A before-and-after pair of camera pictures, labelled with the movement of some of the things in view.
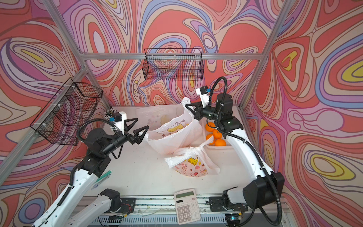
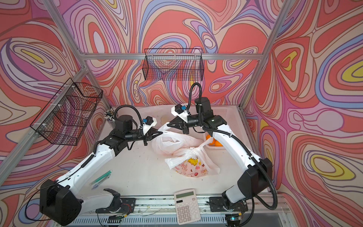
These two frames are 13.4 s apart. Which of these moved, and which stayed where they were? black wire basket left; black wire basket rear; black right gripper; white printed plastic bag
Moved: black right gripper
Stayed: white printed plastic bag; black wire basket left; black wire basket rear
